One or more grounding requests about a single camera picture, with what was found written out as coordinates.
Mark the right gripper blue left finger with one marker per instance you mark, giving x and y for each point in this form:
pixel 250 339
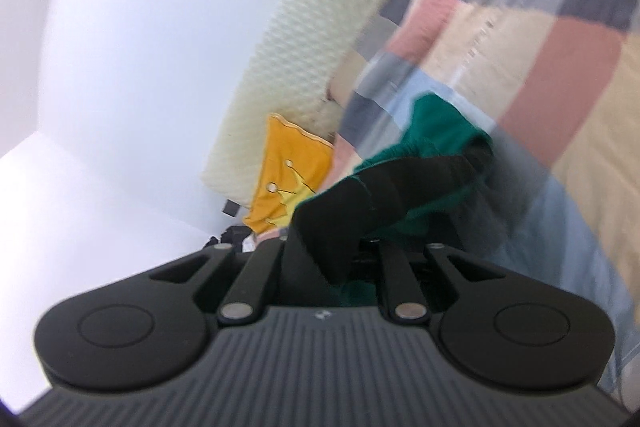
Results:
pixel 252 289

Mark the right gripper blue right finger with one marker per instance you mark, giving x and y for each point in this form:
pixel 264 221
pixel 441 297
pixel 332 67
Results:
pixel 401 296

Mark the green sweatshirt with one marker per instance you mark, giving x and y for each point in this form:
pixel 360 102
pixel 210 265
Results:
pixel 433 168

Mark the black and white clothes pile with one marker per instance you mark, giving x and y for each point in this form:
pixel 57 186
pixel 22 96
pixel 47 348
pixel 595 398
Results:
pixel 237 240

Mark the yellow crown cushion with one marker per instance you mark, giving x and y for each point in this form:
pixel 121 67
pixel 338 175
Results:
pixel 295 164

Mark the checkered pillow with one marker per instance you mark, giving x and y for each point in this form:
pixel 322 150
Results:
pixel 348 75

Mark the checkered patchwork duvet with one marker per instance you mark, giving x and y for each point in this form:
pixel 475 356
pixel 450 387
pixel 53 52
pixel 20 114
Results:
pixel 555 83

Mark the cream quilted headboard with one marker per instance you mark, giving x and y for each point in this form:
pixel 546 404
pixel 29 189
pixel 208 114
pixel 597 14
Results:
pixel 289 74

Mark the dark wall switch left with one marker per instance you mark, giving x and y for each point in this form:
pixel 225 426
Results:
pixel 231 208

